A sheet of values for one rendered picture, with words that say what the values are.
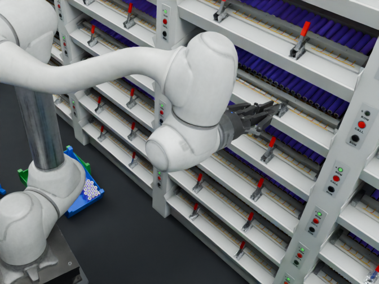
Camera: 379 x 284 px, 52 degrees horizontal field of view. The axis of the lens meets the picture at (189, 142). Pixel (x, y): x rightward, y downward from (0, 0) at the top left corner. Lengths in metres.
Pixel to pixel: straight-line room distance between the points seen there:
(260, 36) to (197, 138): 0.45
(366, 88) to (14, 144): 1.95
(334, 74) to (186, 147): 0.44
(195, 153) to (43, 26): 0.57
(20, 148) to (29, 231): 1.13
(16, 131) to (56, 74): 1.65
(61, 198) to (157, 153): 0.71
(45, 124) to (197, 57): 0.69
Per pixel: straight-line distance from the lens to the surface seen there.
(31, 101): 1.22
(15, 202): 1.33
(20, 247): 1.36
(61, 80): 0.89
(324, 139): 1.11
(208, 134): 0.77
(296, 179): 1.24
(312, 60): 1.05
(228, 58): 0.70
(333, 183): 1.14
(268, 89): 1.19
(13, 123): 2.60
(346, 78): 1.02
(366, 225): 1.21
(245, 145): 1.31
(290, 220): 1.37
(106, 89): 1.86
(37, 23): 1.12
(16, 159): 2.34
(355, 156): 1.07
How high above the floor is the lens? 1.55
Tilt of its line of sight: 41 degrees down
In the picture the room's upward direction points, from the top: 6 degrees clockwise
